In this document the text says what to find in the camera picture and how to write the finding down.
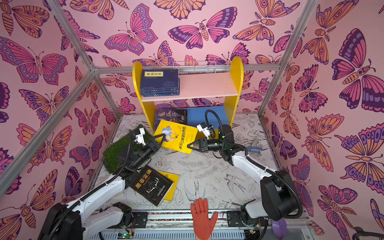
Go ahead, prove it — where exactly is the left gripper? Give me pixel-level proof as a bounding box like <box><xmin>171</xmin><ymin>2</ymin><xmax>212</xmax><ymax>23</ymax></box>
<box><xmin>129</xmin><ymin>134</ymin><xmax>164</xmax><ymax>172</ymax></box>

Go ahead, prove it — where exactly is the yellow cartoon cover book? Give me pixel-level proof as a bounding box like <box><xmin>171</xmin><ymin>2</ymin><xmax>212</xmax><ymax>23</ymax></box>
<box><xmin>155</xmin><ymin>120</ymin><xmax>198</xmax><ymax>154</ymax></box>

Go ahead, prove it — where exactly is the navy book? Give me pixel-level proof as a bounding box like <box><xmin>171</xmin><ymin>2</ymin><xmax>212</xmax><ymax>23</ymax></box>
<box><xmin>141</xmin><ymin>88</ymin><xmax>179</xmax><ymax>93</ymax></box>
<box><xmin>142</xmin><ymin>94</ymin><xmax>180</xmax><ymax>98</ymax></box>
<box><xmin>141</xmin><ymin>92</ymin><xmax>180</xmax><ymax>95</ymax></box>
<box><xmin>141</xmin><ymin>70</ymin><xmax>180</xmax><ymax>89</ymax></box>

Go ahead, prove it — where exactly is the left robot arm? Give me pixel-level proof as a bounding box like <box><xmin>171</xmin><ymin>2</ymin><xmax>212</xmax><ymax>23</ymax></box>
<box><xmin>38</xmin><ymin>134</ymin><xmax>165</xmax><ymax>240</ymax></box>

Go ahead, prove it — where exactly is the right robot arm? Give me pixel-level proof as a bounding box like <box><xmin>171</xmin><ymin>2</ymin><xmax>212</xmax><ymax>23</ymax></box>
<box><xmin>187</xmin><ymin>124</ymin><xmax>303</xmax><ymax>221</ymax></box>

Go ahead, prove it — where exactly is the green artificial grass mat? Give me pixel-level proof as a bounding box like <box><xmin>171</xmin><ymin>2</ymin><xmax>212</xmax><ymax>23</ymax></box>
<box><xmin>103</xmin><ymin>125</ymin><xmax>148</xmax><ymax>174</ymax></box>

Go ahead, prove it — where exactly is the yellow pink blue bookshelf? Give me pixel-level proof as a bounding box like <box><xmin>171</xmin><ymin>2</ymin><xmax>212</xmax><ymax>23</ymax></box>
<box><xmin>133</xmin><ymin>57</ymin><xmax>244</xmax><ymax>133</ymax></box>

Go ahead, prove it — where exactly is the black book yellow title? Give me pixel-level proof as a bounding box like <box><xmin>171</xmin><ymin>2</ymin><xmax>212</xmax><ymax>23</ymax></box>
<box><xmin>130</xmin><ymin>166</ymin><xmax>174</xmax><ymax>207</ymax></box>

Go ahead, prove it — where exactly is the blue clip object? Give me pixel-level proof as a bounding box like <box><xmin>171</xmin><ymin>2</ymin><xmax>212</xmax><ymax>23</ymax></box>
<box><xmin>247</xmin><ymin>146</ymin><xmax>263</xmax><ymax>155</ymax></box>

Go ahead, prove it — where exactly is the red rubber glove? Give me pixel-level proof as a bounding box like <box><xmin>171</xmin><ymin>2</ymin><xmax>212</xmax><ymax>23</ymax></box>
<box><xmin>191</xmin><ymin>198</ymin><xmax>219</xmax><ymax>240</ymax></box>

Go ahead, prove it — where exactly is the green circuit board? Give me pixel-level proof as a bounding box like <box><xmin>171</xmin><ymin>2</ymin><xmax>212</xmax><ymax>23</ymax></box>
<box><xmin>118</xmin><ymin>231</ymin><xmax>134</xmax><ymax>240</ymax></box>

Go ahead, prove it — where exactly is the purple plastic scoop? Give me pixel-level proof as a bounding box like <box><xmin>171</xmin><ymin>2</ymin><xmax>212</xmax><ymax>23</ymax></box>
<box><xmin>272</xmin><ymin>219</ymin><xmax>287</xmax><ymax>240</ymax></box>

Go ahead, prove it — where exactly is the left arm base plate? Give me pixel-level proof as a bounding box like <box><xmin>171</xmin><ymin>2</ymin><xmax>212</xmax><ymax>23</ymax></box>
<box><xmin>120</xmin><ymin>212</ymin><xmax>149</xmax><ymax>229</ymax></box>

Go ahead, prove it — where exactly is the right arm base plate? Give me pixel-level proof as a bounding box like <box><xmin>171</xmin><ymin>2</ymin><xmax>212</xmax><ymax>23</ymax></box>
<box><xmin>227</xmin><ymin>210</ymin><xmax>266</xmax><ymax>229</ymax></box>

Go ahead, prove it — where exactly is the aluminium rail base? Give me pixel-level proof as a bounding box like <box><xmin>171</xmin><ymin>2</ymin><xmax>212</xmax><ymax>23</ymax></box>
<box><xmin>87</xmin><ymin>210</ymin><xmax>316</xmax><ymax>240</ymax></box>

